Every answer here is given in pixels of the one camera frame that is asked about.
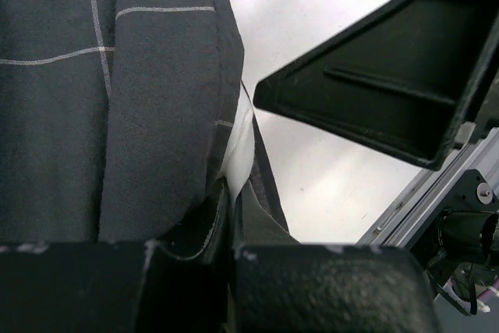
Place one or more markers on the dark grey checked pillowcase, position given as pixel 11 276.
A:
pixel 115 116

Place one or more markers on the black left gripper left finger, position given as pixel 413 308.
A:
pixel 177 283

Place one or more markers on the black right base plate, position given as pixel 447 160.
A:
pixel 477 192

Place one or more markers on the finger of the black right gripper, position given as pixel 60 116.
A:
pixel 414 79

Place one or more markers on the white pillow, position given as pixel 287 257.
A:
pixel 239 155

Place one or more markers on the aluminium front frame rail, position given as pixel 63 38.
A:
pixel 417 203

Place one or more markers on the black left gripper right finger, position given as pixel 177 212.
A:
pixel 281 285

